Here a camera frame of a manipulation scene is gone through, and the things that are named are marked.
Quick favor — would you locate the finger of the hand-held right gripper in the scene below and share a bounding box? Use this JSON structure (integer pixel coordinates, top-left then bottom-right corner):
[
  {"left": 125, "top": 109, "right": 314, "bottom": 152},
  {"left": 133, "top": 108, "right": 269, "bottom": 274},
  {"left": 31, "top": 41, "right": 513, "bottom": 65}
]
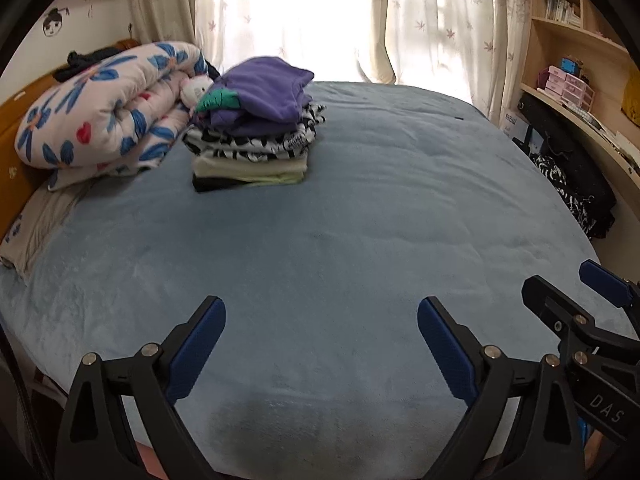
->
[
  {"left": 579, "top": 260, "right": 640, "bottom": 309},
  {"left": 522, "top": 275, "right": 640, "bottom": 357}
]

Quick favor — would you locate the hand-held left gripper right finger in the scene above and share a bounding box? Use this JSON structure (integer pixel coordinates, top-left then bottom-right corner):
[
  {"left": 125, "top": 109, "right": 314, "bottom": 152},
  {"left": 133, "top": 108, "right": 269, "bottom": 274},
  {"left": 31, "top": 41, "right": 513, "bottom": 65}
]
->
[{"left": 417, "top": 296, "right": 588, "bottom": 480}]

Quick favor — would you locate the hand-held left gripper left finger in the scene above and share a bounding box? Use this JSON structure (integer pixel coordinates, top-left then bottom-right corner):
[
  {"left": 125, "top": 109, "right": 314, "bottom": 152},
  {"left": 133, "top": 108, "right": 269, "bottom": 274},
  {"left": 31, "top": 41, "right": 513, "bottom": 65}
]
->
[{"left": 52, "top": 296, "right": 228, "bottom": 480}]

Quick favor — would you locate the purple printed hoodie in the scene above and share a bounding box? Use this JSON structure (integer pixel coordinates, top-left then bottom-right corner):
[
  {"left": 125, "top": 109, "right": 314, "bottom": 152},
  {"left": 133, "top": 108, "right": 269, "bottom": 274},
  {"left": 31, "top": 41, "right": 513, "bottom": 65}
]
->
[{"left": 195, "top": 56, "right": 315, "bottom": 137}]

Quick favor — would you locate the black and white patterned cloth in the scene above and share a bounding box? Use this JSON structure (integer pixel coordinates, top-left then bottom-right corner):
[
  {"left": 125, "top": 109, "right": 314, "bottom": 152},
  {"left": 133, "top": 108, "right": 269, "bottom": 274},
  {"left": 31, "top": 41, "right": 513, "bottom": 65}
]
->
[{"left": 530, "top": 155, "right": 596, "bottom": 233}]

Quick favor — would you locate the blue-grey bed blanket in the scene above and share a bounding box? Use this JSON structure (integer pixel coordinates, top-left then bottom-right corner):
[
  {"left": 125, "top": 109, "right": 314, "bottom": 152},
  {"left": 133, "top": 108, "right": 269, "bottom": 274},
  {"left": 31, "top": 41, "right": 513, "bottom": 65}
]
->
[{"left": 0, "top": 80, "right": 621, "bottom": 480}]

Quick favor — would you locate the black folded garment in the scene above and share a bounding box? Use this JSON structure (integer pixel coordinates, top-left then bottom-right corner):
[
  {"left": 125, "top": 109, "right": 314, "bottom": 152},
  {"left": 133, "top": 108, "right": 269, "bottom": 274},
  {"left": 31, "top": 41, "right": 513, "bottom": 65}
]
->
[{"left": 192, "top": 176, "right": 251, "bottom": 193}]

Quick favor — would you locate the white cardboard box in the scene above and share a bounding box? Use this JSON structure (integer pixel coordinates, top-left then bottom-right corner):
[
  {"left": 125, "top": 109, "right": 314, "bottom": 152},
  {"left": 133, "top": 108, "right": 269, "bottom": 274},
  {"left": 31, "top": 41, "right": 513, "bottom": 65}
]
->
[{"left": 502, "top": 110, "right": 531, "bottom": 141}]

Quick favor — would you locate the yellow cloth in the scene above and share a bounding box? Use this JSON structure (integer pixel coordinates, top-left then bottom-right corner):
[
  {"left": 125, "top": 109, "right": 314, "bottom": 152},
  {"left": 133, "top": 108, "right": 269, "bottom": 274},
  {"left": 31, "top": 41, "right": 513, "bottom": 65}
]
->
[{"left": 621, "top": 67, "right": 640, "bottom": 128}]

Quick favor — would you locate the light green folded garment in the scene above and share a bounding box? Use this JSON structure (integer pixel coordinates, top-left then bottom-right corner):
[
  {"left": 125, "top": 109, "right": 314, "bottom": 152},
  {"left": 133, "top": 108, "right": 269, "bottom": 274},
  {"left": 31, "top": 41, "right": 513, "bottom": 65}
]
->
[{"left": 245, "top": 172, "right": 305, "bottom": 187}]

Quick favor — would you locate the beige folded garment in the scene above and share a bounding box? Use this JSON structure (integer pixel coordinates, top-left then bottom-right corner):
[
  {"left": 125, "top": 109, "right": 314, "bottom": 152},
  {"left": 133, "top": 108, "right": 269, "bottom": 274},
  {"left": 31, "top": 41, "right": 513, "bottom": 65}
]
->
[{"left": 192, "top": 152, "right": 308, "bottom": 181}]

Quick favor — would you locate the pink drawer organizer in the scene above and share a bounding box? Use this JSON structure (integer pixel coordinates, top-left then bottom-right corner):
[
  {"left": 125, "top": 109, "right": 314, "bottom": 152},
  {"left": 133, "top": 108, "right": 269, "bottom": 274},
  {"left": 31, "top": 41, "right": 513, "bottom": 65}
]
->
[{"left": 537, "top": 65, "right": 596, "bottom": 111}]

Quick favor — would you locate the beige pillow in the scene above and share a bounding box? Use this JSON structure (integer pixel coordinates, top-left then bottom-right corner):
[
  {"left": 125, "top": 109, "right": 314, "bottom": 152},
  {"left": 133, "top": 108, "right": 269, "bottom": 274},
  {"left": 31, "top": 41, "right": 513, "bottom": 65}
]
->
[{"left": 0, "top": 180, "right": 96, "bottom": 281}]

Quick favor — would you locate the black and white printed garment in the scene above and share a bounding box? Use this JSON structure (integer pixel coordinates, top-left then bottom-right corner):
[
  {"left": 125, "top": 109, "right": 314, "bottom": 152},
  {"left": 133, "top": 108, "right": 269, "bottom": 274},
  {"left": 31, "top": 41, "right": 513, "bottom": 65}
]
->
[{"left": 182, "top": 102, "right": 327, "bottom": 161}]

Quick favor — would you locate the wooden shelf desk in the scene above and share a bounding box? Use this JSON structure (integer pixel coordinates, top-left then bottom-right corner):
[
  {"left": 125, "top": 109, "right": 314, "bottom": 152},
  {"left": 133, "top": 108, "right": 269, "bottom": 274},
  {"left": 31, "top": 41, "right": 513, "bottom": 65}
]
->
[{"left": 520, "top": 0, "right": 640, "bottom": 191}]

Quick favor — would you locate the white cat plush toy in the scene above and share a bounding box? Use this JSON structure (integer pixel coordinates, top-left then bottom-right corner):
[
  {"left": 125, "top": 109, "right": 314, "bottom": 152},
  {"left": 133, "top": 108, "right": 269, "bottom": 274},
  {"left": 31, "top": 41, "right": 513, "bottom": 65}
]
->
[{"left": 179, "top": 74, "right": 213, "bottom": 113}]

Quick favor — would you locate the floral quilt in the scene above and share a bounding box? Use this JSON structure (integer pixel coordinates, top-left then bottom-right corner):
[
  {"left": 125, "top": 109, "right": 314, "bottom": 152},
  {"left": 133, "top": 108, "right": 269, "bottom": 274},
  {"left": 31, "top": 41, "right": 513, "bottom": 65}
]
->
[{"left": 15, "top": 42, "right": 208, "bottom": 191}]

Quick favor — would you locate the row of books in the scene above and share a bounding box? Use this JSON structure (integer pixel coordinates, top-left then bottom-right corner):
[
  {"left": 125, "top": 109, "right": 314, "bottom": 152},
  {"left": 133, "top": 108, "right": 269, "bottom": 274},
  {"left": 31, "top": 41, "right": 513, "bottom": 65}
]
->
[{"left": 545, "top": 0, "right": 583, "bottom": 28}]

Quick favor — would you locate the floral curtain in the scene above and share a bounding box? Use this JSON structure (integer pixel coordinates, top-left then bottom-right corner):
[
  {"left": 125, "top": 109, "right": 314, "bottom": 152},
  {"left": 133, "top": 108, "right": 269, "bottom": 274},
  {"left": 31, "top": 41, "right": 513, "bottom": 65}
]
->
[
  {"left": 370, "top": 0, "right": 532, "bottom": 126},
  {"left": 125, "top": 0, "right": 226, "bottom": 68}
]

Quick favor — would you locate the black fuzzy garment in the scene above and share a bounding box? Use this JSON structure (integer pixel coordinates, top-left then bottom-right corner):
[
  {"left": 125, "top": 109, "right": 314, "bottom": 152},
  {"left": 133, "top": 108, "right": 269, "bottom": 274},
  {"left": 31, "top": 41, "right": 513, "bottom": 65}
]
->
[{"left": 54, "top": 46, "right": 138, "bottom": 82}]

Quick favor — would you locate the face wall sticker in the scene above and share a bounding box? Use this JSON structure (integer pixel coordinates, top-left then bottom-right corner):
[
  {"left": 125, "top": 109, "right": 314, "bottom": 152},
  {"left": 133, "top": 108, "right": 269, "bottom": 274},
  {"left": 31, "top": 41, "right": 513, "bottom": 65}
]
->
[{"left": 42, "top": 7, "right": 71, "bottom": 38}]

